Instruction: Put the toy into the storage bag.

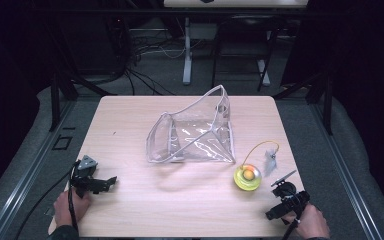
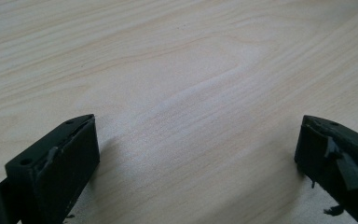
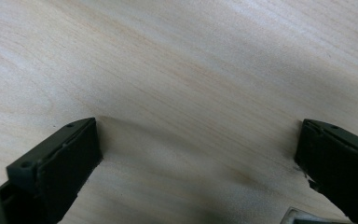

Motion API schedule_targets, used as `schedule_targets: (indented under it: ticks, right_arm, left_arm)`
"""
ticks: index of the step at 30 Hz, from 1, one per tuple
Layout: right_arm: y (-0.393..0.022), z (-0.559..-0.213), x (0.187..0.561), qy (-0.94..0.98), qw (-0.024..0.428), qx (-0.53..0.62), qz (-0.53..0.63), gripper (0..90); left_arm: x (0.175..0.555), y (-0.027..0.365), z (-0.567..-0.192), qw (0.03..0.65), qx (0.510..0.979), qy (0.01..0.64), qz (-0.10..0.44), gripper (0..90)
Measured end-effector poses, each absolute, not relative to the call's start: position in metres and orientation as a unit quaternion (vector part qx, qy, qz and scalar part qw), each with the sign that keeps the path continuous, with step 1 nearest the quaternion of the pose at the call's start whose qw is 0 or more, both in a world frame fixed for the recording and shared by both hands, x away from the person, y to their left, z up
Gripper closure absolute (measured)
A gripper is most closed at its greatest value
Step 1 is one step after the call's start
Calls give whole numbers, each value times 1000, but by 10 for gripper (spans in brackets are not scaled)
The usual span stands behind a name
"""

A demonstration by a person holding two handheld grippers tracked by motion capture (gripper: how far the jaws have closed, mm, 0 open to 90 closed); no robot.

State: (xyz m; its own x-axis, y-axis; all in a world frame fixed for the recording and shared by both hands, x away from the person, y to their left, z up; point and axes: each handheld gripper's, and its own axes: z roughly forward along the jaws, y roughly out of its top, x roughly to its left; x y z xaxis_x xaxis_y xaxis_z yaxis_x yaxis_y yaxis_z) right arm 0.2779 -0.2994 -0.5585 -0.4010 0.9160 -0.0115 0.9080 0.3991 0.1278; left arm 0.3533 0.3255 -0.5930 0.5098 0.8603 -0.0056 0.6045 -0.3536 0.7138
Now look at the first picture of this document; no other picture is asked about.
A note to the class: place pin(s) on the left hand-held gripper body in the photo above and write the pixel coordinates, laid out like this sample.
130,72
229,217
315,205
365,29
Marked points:
84,176

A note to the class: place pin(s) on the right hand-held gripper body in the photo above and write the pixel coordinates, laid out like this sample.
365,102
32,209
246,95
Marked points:
291,196

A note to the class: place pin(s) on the person's right hand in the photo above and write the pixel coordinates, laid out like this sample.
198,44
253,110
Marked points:
310,221

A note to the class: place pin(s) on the person's left hand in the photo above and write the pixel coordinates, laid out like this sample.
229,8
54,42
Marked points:
70,208

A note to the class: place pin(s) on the yellow cat toy with feather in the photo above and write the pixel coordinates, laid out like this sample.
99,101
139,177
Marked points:
247,178

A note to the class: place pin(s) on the black metal stand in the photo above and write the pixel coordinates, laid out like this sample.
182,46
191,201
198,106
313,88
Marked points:
327,100
55,100

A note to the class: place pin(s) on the clear plastic bag white trim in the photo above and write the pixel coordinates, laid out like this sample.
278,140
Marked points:
193,133

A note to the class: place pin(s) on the white desk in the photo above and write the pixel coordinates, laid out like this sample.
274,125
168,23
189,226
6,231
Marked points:
187,50

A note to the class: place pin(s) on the black chair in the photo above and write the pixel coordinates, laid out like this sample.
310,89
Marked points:
243,26

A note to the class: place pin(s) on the grey metal floor rail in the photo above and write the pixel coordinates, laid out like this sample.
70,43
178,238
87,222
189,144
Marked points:
343,173
23,180

